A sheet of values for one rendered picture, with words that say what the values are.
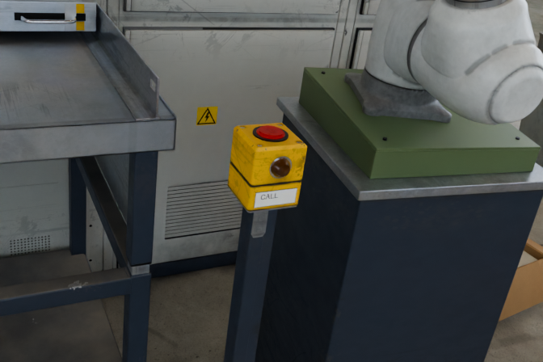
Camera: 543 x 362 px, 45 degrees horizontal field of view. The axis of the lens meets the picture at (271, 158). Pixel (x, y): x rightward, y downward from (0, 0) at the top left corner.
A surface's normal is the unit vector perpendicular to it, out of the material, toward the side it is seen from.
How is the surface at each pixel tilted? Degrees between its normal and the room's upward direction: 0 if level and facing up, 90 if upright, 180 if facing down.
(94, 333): 0
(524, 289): 73
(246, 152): 90
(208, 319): 0
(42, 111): 0
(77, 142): 90
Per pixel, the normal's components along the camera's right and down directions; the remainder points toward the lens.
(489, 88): -0.49, 0.30
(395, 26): -0.88, -0.02
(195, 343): 0.13, -0.89
